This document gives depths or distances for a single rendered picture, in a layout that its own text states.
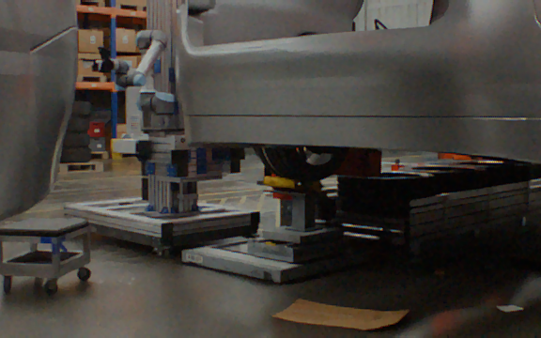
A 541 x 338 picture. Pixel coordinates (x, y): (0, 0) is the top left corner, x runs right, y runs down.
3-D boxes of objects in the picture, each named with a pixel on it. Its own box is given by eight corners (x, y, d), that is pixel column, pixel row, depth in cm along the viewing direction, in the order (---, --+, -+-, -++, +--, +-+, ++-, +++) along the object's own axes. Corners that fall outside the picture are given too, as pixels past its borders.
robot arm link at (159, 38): (177, 38, 484) (144, 91, 459) (164, 38, 490) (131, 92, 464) (169, 24, 476) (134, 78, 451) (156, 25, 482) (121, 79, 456)
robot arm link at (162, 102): (165, 113, 475) (165, 91, 474) (149, 113, 482) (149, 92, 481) (177, 113, 485) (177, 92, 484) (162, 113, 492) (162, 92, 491)
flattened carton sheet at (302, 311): (391, 334, 306) (391, 325, 306) (271, 318, 329) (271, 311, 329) (410, 316, 333) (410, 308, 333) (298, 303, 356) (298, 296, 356)
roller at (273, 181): (297, 189, 423) (297, 178, 423) (260, 185, 444) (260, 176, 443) (303, 188, 428) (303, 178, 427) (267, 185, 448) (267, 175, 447)
